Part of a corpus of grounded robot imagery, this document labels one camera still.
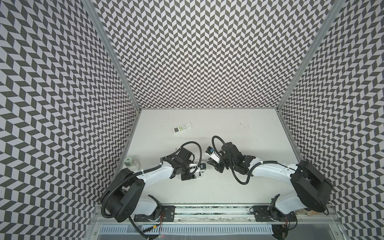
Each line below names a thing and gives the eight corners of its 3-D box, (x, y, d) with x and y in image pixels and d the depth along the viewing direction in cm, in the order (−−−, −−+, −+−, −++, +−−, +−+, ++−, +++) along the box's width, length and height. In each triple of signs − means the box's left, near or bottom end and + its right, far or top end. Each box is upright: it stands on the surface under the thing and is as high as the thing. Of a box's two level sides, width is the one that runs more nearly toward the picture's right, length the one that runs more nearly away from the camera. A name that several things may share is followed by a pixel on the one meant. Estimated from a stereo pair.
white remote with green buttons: (173, 134, 106) (173, 132, 104) (172, 129, 108) (171, 127, 107) (192, 128, 109) (192, 126, 107) (190, 124, 112) (190, 122, 110)
